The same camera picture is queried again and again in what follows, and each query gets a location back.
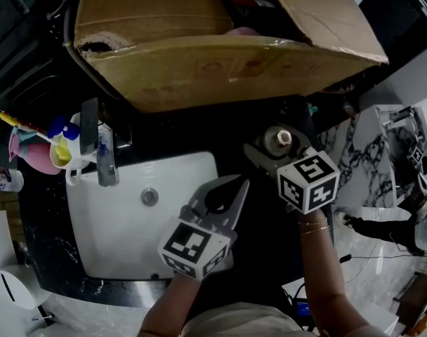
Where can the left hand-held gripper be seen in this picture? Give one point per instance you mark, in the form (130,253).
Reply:
(196,248)

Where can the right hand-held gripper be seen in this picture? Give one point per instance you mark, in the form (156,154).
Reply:
(308,184)

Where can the small bottle with gold cap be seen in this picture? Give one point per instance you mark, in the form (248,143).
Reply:
(278,140)

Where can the person's right forearm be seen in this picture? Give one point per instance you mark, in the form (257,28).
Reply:
(322,276)

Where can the person's left forearm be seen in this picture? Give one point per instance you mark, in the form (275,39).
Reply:
(164,307)

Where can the black marble sink countertop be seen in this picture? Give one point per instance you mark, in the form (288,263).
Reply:
(259,209)

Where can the white sink basin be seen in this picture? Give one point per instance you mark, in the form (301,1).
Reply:
(122,230)

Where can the chrome faucet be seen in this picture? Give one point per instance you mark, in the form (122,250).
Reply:
(106,160)

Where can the white bottle with blue sprayer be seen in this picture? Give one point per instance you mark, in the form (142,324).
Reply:
(64,128)

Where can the clear plastic water bottle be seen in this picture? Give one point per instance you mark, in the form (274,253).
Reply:
(4,178)

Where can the yellow child's cup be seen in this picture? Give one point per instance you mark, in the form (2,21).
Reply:
(313,110)

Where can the large cardboard box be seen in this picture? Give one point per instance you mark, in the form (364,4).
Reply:
(217,65)

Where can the person's beige shirt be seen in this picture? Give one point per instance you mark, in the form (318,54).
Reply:
(241,321)

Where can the pink item in box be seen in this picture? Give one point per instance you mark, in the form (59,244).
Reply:
(241,31)

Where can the blue-screen device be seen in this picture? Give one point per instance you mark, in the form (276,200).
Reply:
(303,307)

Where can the black cabinet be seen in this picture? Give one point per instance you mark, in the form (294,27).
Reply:
(392,26)

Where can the pink cup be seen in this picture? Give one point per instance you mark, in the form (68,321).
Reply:
(31,156)

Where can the wooden steps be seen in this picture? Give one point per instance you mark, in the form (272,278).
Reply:
(11,216)

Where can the yellow-tipped toothbrush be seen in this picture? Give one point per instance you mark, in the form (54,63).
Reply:
(20,123)

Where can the black ribbed appliance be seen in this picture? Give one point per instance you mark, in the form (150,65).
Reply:
(24,86)

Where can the white cylindrical appliance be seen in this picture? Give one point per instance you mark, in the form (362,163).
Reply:
(13,300)

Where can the white marble pedestal sink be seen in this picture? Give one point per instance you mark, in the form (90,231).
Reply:
(368,160)

